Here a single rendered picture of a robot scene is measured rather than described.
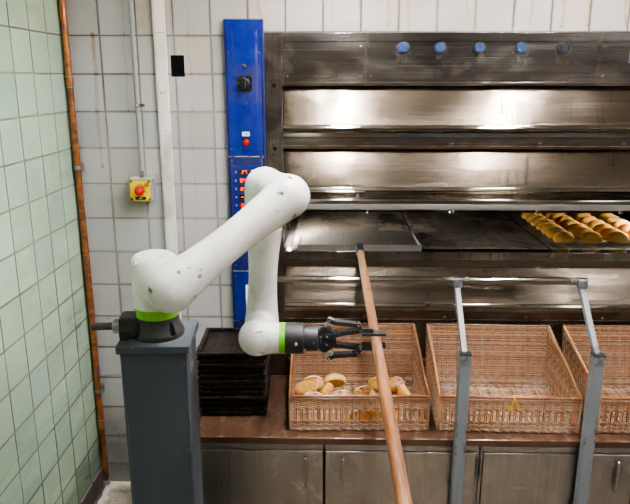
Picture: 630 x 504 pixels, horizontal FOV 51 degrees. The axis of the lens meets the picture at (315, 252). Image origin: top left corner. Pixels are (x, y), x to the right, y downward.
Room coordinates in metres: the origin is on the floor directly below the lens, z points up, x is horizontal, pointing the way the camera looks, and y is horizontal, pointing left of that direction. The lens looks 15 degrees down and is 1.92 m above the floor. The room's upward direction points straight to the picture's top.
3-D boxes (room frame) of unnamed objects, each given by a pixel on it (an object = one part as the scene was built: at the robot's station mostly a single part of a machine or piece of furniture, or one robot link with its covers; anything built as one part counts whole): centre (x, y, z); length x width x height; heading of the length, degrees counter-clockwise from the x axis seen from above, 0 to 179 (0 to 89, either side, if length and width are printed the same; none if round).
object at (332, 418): (2.55, -0.17, 0.72); 0.56 x 0.49 x 0.28; 90
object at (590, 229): (3.24, -1.35, 1.21); 0.61 x 0.48 x 0.06; 179
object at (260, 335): (1.83, 0.16, 1.18); 0.14 x 0.13 x 0.11; 88
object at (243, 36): (3.76, 0.27, 1.07); 1.93 x 0.16 x 2.15; 179
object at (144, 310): (1.79, 0.45, 1.36); 0.16 x 0.13 x 0.19; 27
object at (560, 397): (2.54, -0.76, 0.72); 0.56 x 0.49 x 0.28; 88
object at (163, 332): (1.80, 0.51, 1.23); 0.26 x 0.15 x 0.06; 93
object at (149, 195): (2.80, 0.74, 1.46); 0.10 x 0.07 x 0.10; 89
